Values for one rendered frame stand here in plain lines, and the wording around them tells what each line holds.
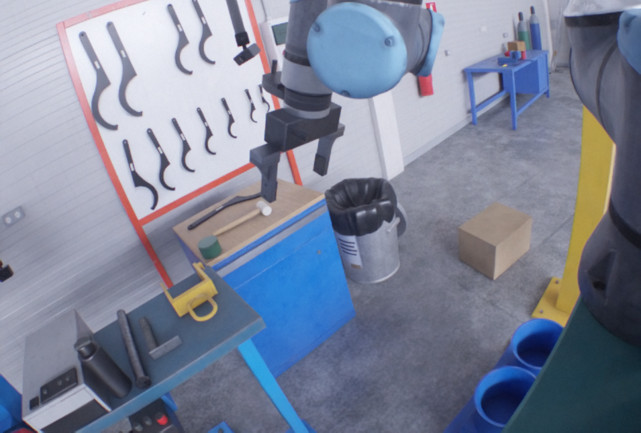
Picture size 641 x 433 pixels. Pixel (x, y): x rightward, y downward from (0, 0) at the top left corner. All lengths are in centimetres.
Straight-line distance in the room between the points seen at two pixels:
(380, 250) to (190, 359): 170
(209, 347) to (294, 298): 102
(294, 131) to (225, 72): 228
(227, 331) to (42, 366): 60
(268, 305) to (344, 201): 105
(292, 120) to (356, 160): 315
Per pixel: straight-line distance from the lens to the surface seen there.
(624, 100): 33
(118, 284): 288
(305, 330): 216
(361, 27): 30
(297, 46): 50
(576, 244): 205
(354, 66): 31
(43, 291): 290
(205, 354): 103
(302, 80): 51
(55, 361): 117
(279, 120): 52
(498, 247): 240
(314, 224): 187
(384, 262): 252
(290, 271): 188
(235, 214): 195
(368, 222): 224
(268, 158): 53
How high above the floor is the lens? 175
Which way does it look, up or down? 26 degrees down
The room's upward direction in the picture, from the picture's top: 15 degrees counter-clockwise
